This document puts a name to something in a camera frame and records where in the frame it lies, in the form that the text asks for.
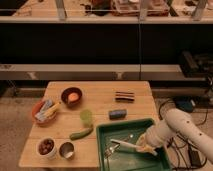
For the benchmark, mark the white and green brush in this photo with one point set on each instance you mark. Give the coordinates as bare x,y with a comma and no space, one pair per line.
125,144

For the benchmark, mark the cloth-covered white gripper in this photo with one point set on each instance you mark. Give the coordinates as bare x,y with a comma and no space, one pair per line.
155,137

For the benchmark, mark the wooden table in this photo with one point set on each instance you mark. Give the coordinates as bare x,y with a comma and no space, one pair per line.
99,98

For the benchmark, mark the green cucumber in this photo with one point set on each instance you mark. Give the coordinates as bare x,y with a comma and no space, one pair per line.
81,134

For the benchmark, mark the orange basket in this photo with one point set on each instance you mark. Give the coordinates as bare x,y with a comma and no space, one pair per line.
36,109

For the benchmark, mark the black power adapter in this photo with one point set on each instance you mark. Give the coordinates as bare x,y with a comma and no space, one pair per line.
185,104

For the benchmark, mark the small metal cup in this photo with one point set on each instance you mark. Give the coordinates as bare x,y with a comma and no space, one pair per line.
66,150

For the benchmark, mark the blue white packet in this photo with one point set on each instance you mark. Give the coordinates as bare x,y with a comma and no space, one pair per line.
40,115

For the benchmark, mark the green plastic cup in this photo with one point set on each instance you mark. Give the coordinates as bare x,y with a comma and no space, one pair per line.
86,117

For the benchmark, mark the yellow corn cob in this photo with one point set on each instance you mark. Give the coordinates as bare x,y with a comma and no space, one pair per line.
52,109

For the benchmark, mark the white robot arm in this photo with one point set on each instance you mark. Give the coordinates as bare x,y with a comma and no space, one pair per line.
175,121

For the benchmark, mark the orange egg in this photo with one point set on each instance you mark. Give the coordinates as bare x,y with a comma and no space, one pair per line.
73,97

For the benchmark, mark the blue sponge block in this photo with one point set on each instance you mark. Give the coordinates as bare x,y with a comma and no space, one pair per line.
117,114

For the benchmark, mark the dark striped eraser block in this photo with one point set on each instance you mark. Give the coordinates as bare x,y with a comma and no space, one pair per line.
124,96

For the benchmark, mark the dark brown bowl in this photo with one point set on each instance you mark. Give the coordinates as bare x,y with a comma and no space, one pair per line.
66,92

